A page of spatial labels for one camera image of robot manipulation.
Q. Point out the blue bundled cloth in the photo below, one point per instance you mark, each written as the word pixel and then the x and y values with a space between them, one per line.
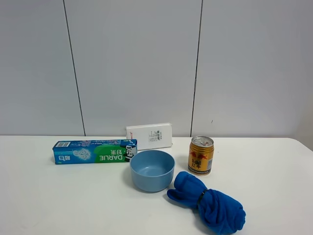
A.
pixel 218 211

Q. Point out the white rectangular box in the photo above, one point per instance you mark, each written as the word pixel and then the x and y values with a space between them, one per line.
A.
pixel 152 136

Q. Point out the gold Red Bull can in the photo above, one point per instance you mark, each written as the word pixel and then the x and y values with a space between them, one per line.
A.
pixel 201 150

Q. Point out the light blue plastic bowl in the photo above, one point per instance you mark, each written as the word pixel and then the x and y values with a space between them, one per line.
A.
pixel 152 170

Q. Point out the Darlie toothpaste box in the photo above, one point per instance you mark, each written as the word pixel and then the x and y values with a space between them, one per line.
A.
pixel 94 151

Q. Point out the black band on cloth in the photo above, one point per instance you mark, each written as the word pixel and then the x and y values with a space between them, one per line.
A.
pixel 201 196

